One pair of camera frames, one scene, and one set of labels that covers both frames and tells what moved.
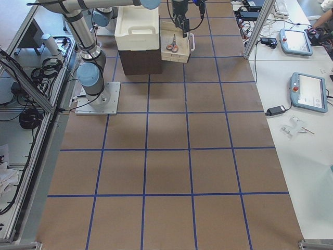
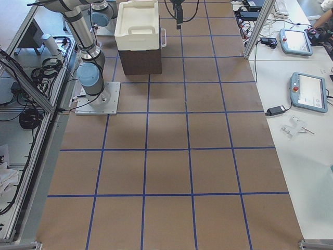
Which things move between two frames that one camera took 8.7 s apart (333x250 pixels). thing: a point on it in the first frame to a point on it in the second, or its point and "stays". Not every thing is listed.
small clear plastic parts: (296, 125) stays
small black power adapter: (273, 111) stays
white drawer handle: (190, 34) to (163, 38)
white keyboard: (281, 8) stays
